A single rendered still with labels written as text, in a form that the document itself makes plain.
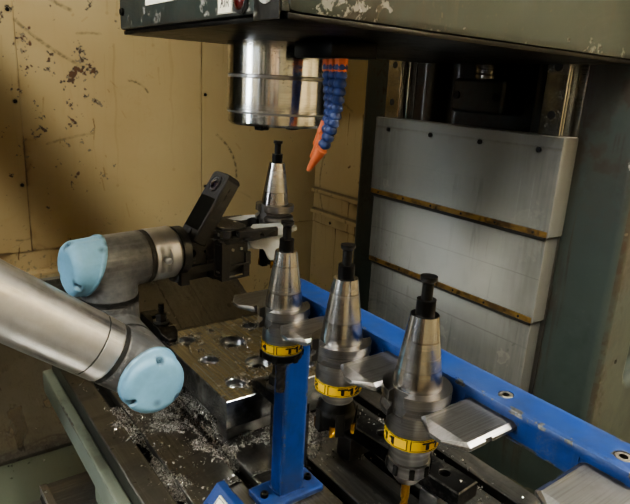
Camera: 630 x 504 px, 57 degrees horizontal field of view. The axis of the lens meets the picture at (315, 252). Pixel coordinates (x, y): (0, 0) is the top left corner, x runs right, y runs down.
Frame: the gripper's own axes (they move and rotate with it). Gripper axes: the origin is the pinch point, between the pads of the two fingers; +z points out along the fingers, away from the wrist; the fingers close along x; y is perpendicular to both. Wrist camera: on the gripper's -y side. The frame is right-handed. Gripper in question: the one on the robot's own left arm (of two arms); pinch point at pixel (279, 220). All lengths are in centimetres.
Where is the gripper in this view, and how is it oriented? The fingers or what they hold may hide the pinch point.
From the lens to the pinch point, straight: 98.0
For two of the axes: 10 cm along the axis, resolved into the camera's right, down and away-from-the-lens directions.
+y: -0.5, 9.6, 2.8
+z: 7.3, -1.6, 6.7
